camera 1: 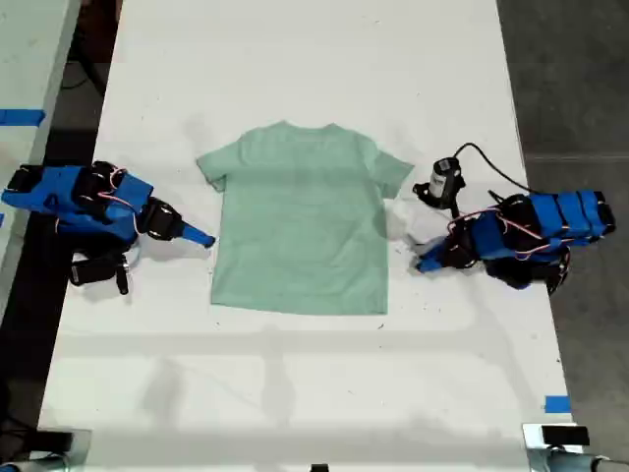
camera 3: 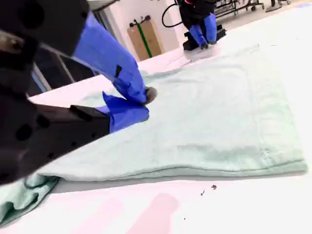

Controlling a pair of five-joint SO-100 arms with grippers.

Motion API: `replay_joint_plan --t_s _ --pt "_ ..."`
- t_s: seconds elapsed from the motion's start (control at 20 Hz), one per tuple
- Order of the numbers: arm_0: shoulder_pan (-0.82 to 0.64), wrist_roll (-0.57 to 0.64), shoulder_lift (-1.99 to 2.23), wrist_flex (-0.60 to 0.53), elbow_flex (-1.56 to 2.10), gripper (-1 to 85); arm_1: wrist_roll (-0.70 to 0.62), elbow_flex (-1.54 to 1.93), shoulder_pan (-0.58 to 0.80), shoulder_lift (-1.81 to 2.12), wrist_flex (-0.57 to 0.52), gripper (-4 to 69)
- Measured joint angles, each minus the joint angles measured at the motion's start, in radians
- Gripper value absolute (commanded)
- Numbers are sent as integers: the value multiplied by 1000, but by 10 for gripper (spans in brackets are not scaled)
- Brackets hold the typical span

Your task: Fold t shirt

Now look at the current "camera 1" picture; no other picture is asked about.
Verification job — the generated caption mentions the small black box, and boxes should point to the small black box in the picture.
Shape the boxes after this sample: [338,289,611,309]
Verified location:
[540,426,591,446]

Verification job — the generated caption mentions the grey metal bracket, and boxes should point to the grey metal bracket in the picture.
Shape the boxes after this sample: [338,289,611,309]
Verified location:
[32,427,93,472]

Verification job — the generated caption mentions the thin black floor cable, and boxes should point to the thin black floor cable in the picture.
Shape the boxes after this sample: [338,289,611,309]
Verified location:
[62,46,108,92]

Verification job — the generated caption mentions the long blue tape strip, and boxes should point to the long blue tape strip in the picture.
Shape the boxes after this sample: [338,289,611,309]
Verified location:
[0,108,47,127]

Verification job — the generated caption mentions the pale green T-shirt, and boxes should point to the pale green T-shirt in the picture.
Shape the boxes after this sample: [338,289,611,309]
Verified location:
[195,120,417,317]

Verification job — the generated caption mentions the short blue tape strip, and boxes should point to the short blue tape strip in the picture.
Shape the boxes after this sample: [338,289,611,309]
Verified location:
[543,394,573,415]

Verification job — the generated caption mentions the white metal bracket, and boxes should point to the white metal bracket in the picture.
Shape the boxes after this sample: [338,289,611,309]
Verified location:
[521,422,592,472]

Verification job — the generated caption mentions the black camera box white label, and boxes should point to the black camera box white label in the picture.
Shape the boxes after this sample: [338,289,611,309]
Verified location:
[428,156,467,208]

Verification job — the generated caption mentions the black camera cable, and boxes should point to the black camera cable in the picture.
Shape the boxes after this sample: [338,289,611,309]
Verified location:
[452,142,535,196]

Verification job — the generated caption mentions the white side table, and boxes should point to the white side table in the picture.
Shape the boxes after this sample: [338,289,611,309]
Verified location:
[0,0,83,309]

